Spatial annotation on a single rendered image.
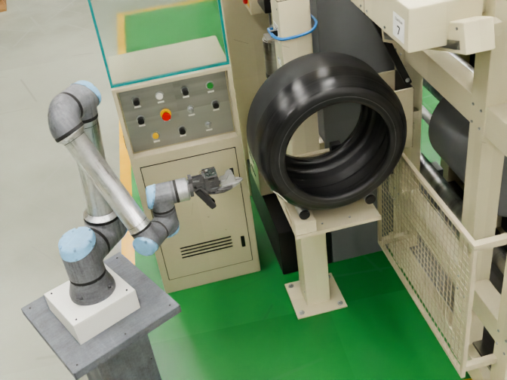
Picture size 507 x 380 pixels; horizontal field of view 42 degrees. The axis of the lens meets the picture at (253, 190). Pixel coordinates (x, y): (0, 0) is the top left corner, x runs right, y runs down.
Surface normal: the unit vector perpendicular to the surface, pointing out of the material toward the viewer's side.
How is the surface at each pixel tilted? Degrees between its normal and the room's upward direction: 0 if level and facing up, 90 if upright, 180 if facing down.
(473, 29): 72
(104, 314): 90
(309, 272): 90
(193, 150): 90
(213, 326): 0
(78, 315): 4
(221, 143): 90
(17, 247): 0
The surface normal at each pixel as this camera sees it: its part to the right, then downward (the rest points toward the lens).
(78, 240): -0.17, -0.79
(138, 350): 0.64, 0.38
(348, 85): 0.22, -0.26
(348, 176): -0.45, -0.68
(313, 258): 0.22, 0.54
